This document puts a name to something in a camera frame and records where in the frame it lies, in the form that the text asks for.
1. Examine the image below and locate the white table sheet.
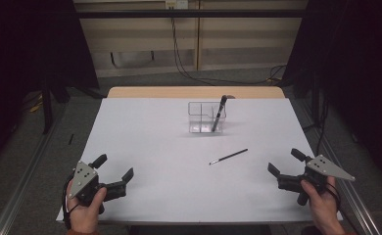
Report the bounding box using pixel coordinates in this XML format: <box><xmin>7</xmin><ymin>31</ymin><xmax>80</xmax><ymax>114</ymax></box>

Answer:
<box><xmin>55</xmin><ymin>97</ymin><xmax>344</xmax><ymax>225</ymax></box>

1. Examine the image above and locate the clear plastic organizer box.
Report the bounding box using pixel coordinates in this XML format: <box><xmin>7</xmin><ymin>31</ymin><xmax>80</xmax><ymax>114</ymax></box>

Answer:
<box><xmin>187</xmin><ymin>101</ymin><xmax>227</xmax><ymax>134</ymax></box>

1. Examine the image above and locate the black horizontal bar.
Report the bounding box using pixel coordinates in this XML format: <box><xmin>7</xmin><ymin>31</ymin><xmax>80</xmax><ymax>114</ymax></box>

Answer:
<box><xmin>75</xmin><ymin>9</ymin><xmax>308</xmax><ymax>20</ymax></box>

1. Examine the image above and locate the black wrist strap cable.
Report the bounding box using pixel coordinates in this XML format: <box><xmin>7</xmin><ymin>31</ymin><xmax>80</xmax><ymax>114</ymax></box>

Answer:
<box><xmin>61</xmin><ymin>174</ymin><xmax>81</xmax><ymax>231</ymax></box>
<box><xmin>325</xmin><ymin>181</ymin><xmax>342</xmax><ymax>210</ymax></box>

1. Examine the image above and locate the person's left hand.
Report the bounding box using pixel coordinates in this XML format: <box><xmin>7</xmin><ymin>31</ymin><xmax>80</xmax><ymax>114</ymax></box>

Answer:
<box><xmin>65</xmin><ymin>178</ymin><xmax>109</xmax><ymax>233</ymax></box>

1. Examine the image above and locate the light wooden table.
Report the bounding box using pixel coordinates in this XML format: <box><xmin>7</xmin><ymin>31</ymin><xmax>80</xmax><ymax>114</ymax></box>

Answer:
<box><xmin>106</xmin><ymin>85</ymin><xmax>286</xmax><ymax>100</ymax></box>

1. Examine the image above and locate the black floor cable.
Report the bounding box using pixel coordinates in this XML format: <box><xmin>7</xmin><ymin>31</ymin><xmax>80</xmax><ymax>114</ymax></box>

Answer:
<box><xmin>302</xmin><ymin>97</ymin><xmax>331</xmax><ymax>162</ymax></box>

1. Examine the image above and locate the black stand leg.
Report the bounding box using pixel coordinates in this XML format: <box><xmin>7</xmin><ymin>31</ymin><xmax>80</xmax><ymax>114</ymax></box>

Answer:
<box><xmin>41</xmin><ymin>72</ymin><xmax>55</xmax><ymax>135</ymax></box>

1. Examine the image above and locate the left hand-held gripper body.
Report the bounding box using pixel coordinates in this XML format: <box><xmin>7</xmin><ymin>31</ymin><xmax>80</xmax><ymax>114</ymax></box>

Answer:
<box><xmin>67</xmin><ymin>161</ymin><xmax>128</xmax><ymax>215</ymax></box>

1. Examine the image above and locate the thick black makeup brush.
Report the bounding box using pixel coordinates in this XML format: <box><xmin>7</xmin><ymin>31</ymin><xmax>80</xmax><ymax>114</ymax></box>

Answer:
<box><xmin>212</xmin><ymin>94</ymin><xmax>228</xmax><ymax>133</ymax></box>

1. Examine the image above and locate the thin black eyeliner pencil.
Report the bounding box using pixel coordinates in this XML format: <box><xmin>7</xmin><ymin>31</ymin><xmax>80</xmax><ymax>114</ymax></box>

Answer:
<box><xmin>209</xmin><ymin>148</ymin><xmax>249</xmax><ymax>166</ymax></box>

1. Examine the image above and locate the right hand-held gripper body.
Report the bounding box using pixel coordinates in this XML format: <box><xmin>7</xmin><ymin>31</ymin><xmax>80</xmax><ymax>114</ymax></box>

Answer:
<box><xmin>276</xmin><ymin>154</ymin><xmax>357</xmax><ymax>207</ymax></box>

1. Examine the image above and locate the person's right hand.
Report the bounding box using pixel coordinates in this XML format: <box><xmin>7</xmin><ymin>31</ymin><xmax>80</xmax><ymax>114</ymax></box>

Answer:
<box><xmin>300</xmin><ymin>175</ymin><xmax>348</xmax><ymax>235</ymax></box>

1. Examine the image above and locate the black curtain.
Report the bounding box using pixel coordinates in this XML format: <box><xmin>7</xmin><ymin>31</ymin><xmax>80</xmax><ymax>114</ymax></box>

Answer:
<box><xmin>281</xmin><ymin>0</ymin><xmax>382</xmax><ymax>180</ymax></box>
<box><xmin>0</xmin><ymin>0</ymin><xmax>99</xmax><ymax>174</ymax></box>

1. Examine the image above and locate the long black hanging cable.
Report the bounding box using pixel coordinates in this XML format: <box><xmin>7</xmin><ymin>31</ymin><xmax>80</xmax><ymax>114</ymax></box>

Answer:
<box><xmin>169</xmin><ymin>6</ymin><xmax>288</xmax><ymax>86</ymax></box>

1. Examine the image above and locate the aluminium floor rail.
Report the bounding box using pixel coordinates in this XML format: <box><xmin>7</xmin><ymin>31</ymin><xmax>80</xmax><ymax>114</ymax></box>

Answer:
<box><xmin>0</xmin><ymin>97</ymin><xmax>70</xmax><ymax>235</ymax></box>
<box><xmin>290</xmin><ymin>97</ymin><xmax>381</xmax><ymax>235</ymax></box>

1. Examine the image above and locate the white wall socket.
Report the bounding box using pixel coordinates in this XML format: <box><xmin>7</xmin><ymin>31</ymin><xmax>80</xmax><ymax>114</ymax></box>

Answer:
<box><xmin>165</xmin><ymin>0</ymin><xmax>189</xmax><ymax>10</ymax></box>

